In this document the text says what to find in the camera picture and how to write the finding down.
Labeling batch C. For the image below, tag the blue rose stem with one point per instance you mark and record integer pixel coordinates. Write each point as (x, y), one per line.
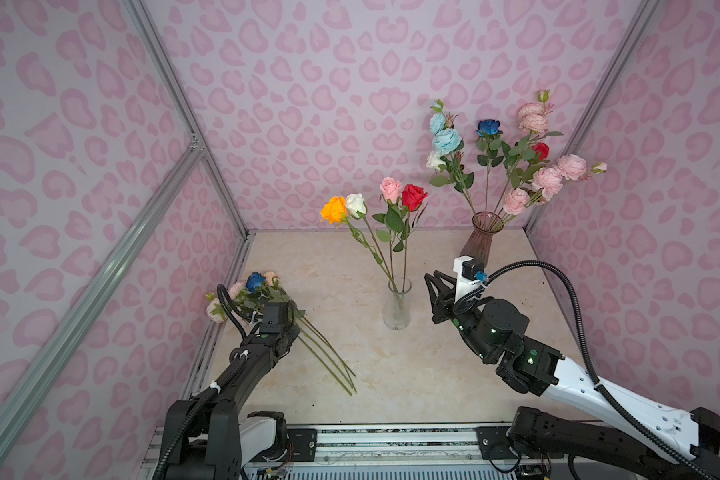
(491, 149)

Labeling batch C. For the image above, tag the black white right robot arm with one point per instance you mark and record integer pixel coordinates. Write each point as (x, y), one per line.
(633, 432)

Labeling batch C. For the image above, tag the peach rose stem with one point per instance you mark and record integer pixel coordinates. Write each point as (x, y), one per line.
(272, 279)

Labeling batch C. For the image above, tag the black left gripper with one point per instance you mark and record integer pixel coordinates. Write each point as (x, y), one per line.
(293, 329)

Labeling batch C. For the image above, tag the aluminium frame profile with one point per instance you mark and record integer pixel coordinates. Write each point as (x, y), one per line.
(113, 230)
(640, 26)

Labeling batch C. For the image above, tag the purple ribbed glass vase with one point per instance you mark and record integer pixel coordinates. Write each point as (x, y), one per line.
(485, 225)

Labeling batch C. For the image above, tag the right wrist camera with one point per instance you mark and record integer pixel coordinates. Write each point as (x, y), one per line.
(470, 275)

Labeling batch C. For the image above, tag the pink rose spray stem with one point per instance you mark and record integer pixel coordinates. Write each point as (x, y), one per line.
(520, 161)

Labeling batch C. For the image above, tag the orange rose stem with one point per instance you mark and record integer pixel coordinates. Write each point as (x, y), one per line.
(340, 210)

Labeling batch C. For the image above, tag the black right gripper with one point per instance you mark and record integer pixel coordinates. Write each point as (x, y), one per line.
(444, 303)

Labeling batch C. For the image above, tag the single pink rose stem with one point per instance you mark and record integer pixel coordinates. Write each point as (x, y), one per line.
(392, 193)

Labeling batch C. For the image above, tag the white rose stem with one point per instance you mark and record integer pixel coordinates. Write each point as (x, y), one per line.
(435, 162)
(366, 231)

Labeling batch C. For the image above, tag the aluminium frame profile left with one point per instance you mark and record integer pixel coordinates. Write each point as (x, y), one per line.
(113, 230)

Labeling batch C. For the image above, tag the red rose stem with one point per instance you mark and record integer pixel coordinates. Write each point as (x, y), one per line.
(542, 151)

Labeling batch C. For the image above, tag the clear glass vase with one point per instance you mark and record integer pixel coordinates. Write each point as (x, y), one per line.
(397, 310)

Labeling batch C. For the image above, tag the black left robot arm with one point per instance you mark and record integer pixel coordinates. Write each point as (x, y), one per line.
(203, 436)

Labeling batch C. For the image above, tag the aluminium frame profile right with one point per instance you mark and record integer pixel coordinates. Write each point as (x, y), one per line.
(640, 26)

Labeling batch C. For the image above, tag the light blue flower spray stem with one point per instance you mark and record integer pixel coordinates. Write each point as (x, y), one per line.
(447, 140)

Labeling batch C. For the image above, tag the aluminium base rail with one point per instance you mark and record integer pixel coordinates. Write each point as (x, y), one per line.
(417, 451)

